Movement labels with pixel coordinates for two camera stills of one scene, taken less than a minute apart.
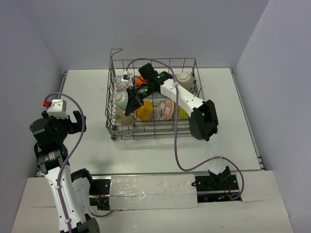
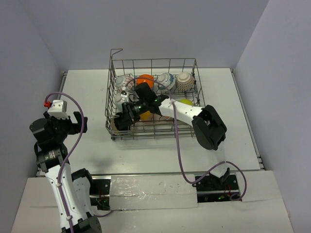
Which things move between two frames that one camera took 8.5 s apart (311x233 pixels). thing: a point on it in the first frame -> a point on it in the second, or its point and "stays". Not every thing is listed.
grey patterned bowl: [186, 80] stays
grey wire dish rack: [151, 96] stays
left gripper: [64, 124] stays
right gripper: [134, 102] -> [128, 108]
